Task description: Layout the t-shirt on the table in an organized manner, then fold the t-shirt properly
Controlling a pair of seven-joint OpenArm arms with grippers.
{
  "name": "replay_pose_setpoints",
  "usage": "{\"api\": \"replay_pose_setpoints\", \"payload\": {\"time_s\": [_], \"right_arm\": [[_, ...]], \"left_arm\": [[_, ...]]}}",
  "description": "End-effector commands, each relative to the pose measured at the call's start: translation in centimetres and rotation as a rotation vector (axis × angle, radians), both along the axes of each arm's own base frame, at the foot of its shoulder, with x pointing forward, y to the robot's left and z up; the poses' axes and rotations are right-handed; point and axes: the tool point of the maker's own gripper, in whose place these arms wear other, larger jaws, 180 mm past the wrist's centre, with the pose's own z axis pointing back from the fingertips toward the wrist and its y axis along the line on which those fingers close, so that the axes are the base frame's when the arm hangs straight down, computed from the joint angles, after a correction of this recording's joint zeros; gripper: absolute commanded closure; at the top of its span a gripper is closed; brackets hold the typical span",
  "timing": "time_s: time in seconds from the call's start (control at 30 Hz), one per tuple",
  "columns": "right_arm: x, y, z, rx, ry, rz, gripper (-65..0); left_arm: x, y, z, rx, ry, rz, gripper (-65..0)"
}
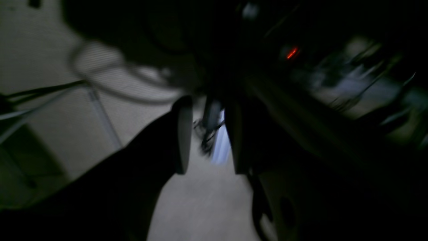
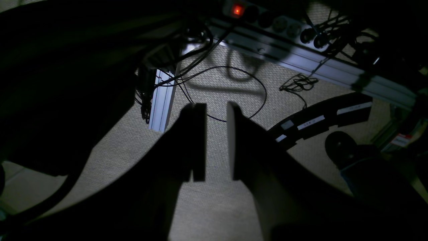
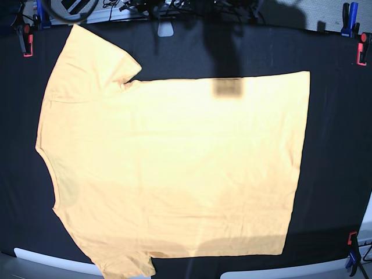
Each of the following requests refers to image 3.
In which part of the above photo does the grey camera stand base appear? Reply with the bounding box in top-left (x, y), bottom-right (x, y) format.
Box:
top-left (157, 21), bottom-right (174, 38)

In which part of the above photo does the yellow t-shirt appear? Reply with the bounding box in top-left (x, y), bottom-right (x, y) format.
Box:
top-left (35, 25), bottom-right (310, 278)

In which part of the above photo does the blue clamp top right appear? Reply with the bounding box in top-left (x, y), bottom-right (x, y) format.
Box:
top-left (341, 2), bottom-right (360, 38)

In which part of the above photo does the red black clamp right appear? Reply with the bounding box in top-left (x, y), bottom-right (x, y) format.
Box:
top-left (356, 33), bottom-right (371, 66)

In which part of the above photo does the red blue clamp bottom right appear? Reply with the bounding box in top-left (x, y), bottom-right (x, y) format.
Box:
top-left (345, 231), bottom-right (361, 277)

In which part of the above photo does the blue clamp top left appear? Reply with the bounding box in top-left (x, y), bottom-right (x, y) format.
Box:
top-left (33, 0), bottom-right (52, 30)

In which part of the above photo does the red black clamp left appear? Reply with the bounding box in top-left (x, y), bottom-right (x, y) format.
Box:
top-left (12, 2), bottom-right (33, 58)

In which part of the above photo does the red black clamp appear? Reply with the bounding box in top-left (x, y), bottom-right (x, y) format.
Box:
top-left (12, 2), bottom-right (33, 58)
top-left (356, 33), bottom-right (371, 66)

